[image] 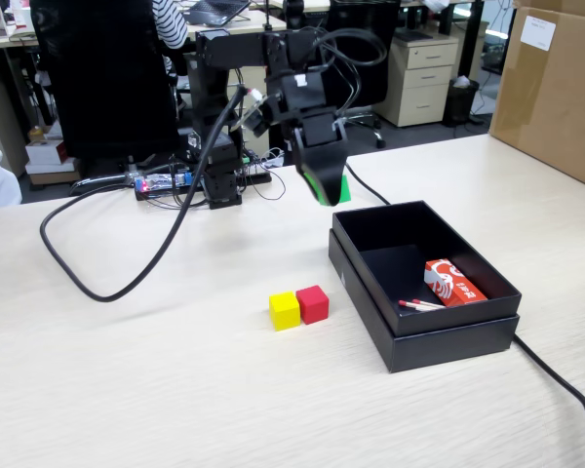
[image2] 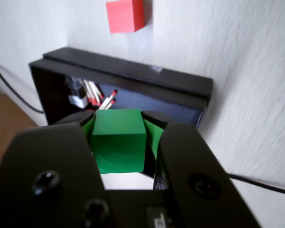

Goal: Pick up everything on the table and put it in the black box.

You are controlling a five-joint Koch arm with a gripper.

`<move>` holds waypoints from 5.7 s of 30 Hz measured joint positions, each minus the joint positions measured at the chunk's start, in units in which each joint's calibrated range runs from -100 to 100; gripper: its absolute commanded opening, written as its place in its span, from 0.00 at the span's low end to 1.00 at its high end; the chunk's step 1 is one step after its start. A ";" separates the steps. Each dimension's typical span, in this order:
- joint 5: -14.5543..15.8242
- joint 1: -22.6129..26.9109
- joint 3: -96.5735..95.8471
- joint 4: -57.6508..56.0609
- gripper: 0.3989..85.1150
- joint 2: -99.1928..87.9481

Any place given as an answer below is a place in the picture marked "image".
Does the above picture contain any black pole with white bands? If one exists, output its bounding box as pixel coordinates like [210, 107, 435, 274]
[281, 0, 307, 33]

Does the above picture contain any light wooden office desk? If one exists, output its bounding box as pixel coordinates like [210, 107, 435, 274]
[184, 8, 288, 36]
[0, 26, 43, 128]

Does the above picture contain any yellow wooden cube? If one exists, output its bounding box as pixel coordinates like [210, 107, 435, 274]
[268, 291, 302, 332]

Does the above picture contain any white cardboard box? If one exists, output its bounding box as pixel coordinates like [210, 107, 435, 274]
[24, 139, 70, 166]

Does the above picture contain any large brown cardboard carton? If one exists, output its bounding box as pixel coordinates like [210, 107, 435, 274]
[487, 0, 585, 194]

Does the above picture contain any person in striped shirt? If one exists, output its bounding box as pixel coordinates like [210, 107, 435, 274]
[150, 0, 190, 51]

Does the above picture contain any black mesh office chair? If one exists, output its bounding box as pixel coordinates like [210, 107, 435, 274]
[28, 0, 191, 165]

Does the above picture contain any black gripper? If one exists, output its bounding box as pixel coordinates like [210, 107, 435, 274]
[277, 71, 348, 207]

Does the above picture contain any flat brown box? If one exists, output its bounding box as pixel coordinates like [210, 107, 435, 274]
[25, 160, 82, 187]

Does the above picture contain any red wooden cube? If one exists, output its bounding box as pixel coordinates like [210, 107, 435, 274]
[295, 285, 331, 325]

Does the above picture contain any black waste bin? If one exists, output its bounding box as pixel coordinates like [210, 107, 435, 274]
[442, 76, 482, 127]

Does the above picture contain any beige drawer cabinet with cables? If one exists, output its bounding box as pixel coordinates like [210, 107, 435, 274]
[223, 65, 270, 157]

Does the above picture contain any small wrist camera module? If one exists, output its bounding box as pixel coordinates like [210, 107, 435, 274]
[246, 92, 282, 138]

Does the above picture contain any robot control circuit board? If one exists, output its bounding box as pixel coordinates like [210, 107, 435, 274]
[134, 170, 196, 199]

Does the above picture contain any thin black wire bundle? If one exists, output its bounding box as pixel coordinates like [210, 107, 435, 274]
[233, 26, 389, 202]

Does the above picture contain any beige three-drawer cabinet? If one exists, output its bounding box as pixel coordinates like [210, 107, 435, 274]
[373, 36, 460, 129]

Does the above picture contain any black open box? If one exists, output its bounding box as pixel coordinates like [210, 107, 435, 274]
[327, 228, 521, 374]

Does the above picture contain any beige low cabinet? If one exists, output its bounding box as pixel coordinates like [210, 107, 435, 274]
[0, 72, 29, 179]

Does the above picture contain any black laptop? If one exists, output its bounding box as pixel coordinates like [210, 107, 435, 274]
[183, 0, 253, 28]

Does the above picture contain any black cardboard box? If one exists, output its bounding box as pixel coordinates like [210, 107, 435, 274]
[331, 199, 524, 338]

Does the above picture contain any thick black camera cable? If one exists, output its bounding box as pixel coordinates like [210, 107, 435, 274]
[38, 85, 254, 303]

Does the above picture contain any orange matchbox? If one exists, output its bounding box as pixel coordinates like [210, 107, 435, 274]
[423, 257, 489, 309]

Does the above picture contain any black office chair with castors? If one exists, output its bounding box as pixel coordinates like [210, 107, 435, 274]
[314, 0, 404, 150]

